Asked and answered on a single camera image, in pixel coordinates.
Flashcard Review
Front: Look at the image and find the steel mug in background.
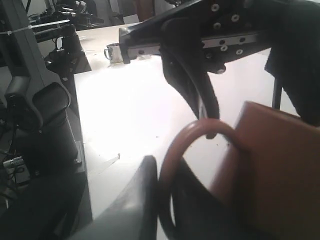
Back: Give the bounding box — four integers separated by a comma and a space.
103, 43, 123, 64

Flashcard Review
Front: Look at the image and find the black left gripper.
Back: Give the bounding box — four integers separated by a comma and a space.
118, 0, 320, 140

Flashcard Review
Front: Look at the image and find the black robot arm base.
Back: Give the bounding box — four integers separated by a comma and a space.
5, 80, 78, 178

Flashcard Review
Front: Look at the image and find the terracotta ceramic mug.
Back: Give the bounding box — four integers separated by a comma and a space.
158, 101, 320, 240

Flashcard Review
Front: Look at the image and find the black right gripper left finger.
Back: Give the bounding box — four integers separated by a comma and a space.
92, 155, 158, 240

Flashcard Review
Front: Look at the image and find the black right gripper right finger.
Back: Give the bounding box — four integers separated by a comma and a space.
171, 160, 240, 240

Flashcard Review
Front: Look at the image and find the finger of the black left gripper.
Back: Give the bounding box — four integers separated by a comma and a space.
265, 46, 320, 125

